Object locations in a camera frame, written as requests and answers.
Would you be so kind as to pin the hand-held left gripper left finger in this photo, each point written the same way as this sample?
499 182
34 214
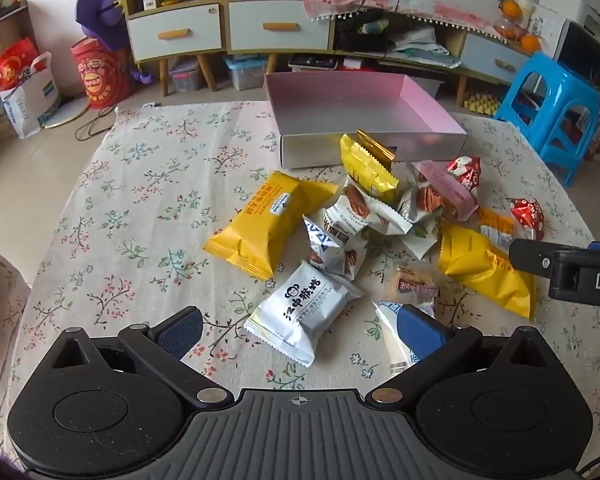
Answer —
180 332

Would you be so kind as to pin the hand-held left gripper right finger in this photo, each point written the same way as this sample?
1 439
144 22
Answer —
420 332

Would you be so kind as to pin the white snack packet blue stripe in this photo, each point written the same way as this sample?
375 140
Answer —
392 330

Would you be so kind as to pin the red candy packet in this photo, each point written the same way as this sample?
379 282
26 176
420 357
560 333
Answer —
462 172
527 212

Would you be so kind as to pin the yellow snack packet orange print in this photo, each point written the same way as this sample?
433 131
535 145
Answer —
270 220
485 265

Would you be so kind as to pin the clear round cake packet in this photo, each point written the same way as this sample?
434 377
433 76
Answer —
410 285

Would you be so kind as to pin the white pecan snack packet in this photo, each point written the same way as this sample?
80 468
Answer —
422 200
420 237
347 255
375 212

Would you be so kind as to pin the pink snack packet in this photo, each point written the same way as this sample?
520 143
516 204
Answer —
445 190

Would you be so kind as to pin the white snack packet black print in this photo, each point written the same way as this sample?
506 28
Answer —
295 310

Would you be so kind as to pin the small white blue snack packet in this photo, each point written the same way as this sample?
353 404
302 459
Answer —
322 242

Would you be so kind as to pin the gold wrapper snack packet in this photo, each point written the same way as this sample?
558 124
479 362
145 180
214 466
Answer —
375 147

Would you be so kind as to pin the pink cardboard box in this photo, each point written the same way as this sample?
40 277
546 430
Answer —
340 105

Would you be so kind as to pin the floral tablecloth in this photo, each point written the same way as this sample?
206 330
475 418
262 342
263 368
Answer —
155 185

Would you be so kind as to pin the yellow egg tray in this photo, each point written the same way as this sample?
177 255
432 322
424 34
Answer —
480 104

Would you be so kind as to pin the blue plastic stool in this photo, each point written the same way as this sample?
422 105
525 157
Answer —
555 70

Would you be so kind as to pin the black microwave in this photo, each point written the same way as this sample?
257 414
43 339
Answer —
580 55

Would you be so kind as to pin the white drawer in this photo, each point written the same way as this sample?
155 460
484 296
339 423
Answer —
145 40
480 57
250 35

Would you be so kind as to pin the orange fruit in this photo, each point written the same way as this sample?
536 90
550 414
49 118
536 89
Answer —
511 9
530 43

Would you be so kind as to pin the white decorated box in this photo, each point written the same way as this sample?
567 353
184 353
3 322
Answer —
542 30

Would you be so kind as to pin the low wooden cabinet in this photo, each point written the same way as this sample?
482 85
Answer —
459 42

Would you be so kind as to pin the bag of oranges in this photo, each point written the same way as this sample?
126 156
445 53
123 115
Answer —
510 29

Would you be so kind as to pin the pile of papers and bags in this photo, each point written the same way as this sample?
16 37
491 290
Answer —
420 42

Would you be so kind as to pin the round white board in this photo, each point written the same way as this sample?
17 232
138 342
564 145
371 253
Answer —
72 110

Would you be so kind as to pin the clear storage box grey lid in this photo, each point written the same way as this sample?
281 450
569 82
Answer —
185 80

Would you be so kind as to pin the red cardboard box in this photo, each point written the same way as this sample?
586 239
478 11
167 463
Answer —
360 66

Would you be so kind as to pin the tall wooden shelf cabinet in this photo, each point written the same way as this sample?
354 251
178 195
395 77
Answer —
164 75

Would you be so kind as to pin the clear storage box blue lid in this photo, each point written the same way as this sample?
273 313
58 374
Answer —
245 77

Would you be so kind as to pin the red drum-shaped gift bag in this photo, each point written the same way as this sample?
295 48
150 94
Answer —
100 80

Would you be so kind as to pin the white shopping bag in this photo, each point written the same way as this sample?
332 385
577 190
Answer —
27 105

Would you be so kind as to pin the black box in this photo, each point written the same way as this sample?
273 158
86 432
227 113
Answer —
360 42

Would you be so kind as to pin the black keyboard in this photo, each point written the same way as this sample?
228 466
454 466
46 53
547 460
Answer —
310 62

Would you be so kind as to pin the red plastic bag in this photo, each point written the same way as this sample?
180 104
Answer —
10 67

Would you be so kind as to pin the pink patterned cloth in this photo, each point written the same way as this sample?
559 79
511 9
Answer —
330 0

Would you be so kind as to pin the purple plush toy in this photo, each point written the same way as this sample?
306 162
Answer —
100 15

